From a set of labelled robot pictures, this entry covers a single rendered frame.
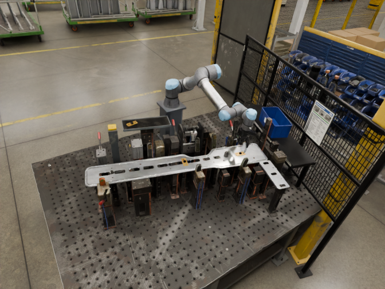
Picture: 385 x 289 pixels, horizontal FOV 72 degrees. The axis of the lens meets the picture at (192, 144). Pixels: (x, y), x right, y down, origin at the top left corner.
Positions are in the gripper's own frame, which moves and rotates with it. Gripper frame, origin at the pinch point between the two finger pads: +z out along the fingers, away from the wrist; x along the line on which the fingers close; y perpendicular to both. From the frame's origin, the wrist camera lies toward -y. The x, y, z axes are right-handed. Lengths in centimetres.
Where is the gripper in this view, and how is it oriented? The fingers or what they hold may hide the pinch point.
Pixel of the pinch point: (241, 147)
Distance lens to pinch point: 210.8
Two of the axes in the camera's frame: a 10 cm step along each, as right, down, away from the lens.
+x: 3.7, 6.8, -6.3
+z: -1.3, 7.1, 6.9
